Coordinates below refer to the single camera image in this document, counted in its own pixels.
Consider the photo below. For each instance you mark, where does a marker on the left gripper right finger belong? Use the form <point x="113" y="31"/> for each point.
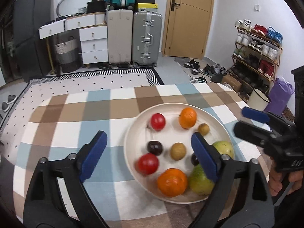
<point x="252" y="207"/>

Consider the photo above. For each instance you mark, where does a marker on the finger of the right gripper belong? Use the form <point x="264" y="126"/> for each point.
<point x="254" y="135"/>
<point x="275" y="122"/>

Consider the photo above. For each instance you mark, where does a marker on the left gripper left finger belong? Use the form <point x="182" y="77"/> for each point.
<point x="44" y="205"/>

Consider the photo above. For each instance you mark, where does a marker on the yellow-green passion fruit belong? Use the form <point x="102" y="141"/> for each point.
<point x="224" y="147"/>

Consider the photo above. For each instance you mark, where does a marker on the orange mandarin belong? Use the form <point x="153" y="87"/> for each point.
<point x="173" y="182"/>
<point x="187" y="118"/>

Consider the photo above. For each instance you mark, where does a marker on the red cherry tomato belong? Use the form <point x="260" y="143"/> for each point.
<point x="157" y="121"/>
<point x="147" y="164"/>

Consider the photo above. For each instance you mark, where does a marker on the dark cherry with stem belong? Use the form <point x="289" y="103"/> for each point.
<point x="154" y="147"/>

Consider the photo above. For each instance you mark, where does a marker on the white enamel bucket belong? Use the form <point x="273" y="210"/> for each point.
<point x="258" y="100"/>

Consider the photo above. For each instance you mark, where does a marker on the purple bag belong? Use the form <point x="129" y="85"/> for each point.
<point x="279" y="95"/>

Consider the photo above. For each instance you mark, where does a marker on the cardboard box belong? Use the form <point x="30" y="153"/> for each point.
<point x="232" y="82"/>

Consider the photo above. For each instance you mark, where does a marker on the shoes pile on floor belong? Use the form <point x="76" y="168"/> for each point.
<point x="210" y="73"/>

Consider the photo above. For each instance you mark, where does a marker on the wooden shoe rack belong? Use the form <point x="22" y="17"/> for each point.
<point x="256" y="57"/>

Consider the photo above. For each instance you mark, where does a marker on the dotted floor rug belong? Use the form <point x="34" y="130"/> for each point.
<point x="38" y="90"/>

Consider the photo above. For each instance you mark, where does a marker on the checkered tablecloth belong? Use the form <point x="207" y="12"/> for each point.
<point x="67" y="122"/>

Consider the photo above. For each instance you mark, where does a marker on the cream oval plate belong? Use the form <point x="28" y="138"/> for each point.
<point x="159" y="155"/>

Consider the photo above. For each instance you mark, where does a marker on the grey slippers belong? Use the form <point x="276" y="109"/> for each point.
<point x="10" y="100"/>

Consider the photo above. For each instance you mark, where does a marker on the wooden door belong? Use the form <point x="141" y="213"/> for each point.
<point x="186" y="29"/>

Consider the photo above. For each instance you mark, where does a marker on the silver suitcase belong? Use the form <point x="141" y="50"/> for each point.
<point x="146" y="36"/>

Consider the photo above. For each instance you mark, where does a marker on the yellow box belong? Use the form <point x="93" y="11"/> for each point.
<point x="147" y="7"/>

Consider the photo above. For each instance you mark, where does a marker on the woven laundry basket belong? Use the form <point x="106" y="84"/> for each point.
<point x="67" y="54"/>

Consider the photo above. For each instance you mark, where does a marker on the beige suitcase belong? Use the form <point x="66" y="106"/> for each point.
<point x="119" y="32"/>

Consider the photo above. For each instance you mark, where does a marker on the white drawer desk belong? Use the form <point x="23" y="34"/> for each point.
<point x="93" y="36"/>

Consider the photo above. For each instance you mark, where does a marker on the black refrigerator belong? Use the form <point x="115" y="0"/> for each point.
<point x="31" y="52"/>

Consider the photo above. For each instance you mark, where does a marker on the black door handle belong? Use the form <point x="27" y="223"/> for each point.
<point x="173" y="5"/>

